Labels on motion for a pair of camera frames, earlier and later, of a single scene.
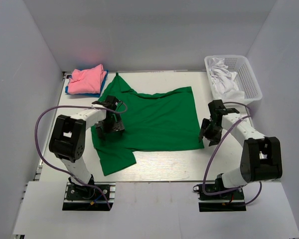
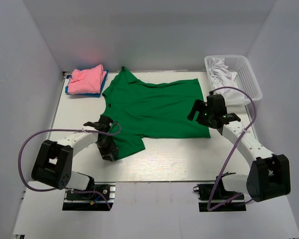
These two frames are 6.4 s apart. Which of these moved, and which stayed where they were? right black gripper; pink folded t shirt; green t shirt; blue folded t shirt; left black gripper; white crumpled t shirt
Moved: right black gripper; green t shirt; left black gripper
Stayed: pink folded t shirt; blue folded t shirt; white crumpled t shirt
